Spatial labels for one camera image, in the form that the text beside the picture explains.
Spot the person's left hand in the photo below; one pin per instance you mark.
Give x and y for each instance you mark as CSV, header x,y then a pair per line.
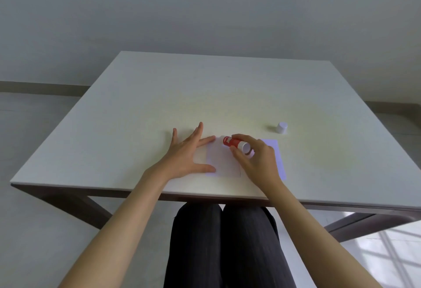
x,y
179,163

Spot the person's right hand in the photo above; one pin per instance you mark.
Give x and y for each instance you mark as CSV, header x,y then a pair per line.
x,y
261,166

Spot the lilac paper card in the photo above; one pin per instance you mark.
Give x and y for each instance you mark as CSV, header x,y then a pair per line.
x,y
272,143
220,163

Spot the red and white glue stick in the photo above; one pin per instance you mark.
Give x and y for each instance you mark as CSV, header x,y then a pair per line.
x,y
228,140

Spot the white glue stick cap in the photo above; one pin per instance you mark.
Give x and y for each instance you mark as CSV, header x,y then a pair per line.
x,y
282,128

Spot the person's left forearm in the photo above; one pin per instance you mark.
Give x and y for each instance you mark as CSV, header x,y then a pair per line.
x,y
115,238

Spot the person's right forearm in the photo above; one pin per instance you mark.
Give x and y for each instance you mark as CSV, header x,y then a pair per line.
x,y
315,248

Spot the person's black trousers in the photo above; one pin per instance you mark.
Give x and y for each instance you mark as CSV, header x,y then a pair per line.
x,y
197,248

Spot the dark wooden table leg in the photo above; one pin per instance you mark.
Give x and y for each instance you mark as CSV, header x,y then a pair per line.
x,y
88,212
361,225

